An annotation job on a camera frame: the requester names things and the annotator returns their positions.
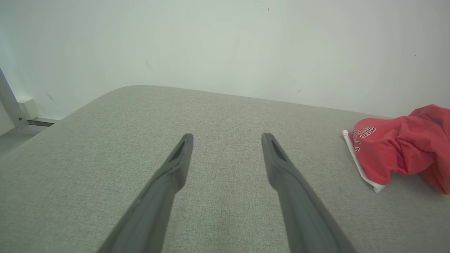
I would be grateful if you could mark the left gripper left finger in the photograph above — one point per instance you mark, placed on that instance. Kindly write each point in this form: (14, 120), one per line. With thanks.
(154, 211)

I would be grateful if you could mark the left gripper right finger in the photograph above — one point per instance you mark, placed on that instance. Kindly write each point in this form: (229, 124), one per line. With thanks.
(302, 218)

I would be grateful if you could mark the red jersey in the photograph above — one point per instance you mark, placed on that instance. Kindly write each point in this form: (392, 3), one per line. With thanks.
(397, 147)

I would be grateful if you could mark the white plastic block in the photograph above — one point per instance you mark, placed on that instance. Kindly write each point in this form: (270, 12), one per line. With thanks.
(30, 108)

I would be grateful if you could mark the grey metal frame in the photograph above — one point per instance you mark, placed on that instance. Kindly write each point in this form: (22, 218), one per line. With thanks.
(10, 103)

